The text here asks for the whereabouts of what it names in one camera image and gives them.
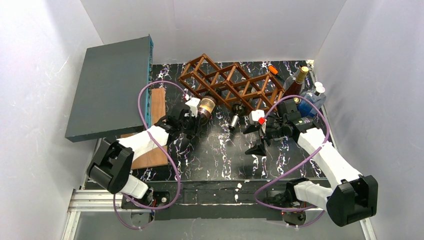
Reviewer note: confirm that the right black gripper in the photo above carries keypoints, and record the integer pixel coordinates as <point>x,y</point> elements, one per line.
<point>266,133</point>

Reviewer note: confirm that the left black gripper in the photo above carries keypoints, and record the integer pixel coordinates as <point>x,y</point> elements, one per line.
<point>190,120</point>

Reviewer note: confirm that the dark bottle silver cap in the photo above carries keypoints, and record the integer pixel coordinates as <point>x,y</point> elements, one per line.
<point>206,106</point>

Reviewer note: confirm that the dark bottle gold cap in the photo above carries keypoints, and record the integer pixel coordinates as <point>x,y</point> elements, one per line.
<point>296,87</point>

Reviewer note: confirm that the clear bottle white neck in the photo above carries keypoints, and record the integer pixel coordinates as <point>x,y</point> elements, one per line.
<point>317,89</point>

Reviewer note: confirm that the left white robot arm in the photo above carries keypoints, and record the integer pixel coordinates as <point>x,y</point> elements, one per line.
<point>110,167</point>

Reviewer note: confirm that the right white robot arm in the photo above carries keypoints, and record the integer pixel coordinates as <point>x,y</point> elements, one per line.
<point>351,196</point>

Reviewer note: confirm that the brown wooden wine rack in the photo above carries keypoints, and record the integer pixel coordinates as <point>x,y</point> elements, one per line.
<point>231,84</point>

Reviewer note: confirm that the brown wooden board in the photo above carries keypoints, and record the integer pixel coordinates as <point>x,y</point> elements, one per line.
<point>154,157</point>

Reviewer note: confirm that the dark grey box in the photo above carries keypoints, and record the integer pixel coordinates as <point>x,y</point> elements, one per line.
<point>107,101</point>

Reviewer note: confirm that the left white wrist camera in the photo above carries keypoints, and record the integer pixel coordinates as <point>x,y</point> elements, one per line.
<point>192,103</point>

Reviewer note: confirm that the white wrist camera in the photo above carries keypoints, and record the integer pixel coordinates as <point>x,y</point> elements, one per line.
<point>192,103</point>
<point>257,116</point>

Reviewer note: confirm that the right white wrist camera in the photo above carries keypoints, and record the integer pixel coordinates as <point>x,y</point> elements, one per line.
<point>257,116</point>

